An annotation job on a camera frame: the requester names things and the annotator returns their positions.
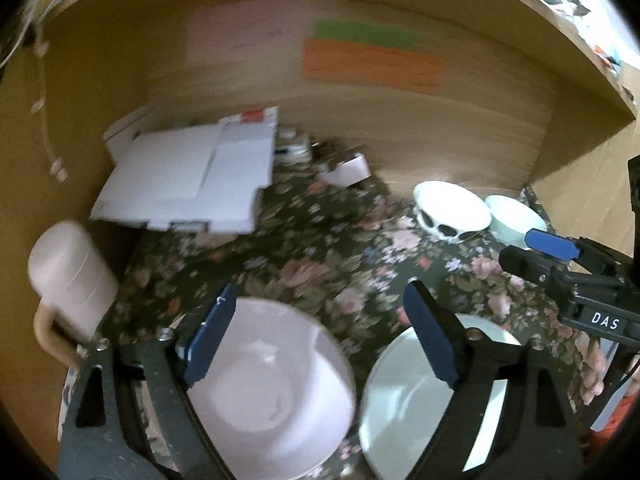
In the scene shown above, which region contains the mint green bowl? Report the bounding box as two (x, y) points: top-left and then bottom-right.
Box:
(485, 195), (548, 249)

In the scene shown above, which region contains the mint green plate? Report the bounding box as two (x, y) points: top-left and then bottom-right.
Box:
(358, 313), (524, 480)

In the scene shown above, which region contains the pink bowl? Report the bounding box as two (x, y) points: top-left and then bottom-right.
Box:
(188, 297), (356, 479)

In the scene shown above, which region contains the white bowl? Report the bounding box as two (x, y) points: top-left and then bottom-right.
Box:
(412, 180), (491, 245)

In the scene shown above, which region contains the right hand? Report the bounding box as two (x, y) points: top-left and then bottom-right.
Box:
(576, 333), (608, 405)

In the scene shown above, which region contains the floral tablecloth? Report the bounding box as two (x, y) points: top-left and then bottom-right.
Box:
(56, 173), (601, 480)

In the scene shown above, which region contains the pink mug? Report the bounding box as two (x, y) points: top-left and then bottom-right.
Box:
(27, 220), (118, 370)

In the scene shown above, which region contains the white paper stack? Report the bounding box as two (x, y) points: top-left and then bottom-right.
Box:
(90, 106), (279, 234)

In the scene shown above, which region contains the small white box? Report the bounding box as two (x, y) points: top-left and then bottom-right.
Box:
(319, 154), (371, 188)

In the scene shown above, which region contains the orange sticky note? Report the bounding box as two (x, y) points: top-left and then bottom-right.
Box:
(302, 38), (442, 94)

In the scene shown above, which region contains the green sticky note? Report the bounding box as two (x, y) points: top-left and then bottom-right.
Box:
(314, 20), (422, 51)

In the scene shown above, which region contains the wooden shelf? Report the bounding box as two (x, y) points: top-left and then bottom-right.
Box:
(49, 0), (639, 122)

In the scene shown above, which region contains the pink sticky note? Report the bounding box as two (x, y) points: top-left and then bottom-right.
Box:
(186, 0), (285, 62)

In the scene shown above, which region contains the hanging cord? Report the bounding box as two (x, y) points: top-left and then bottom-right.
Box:
(19, 4), (68, 183)

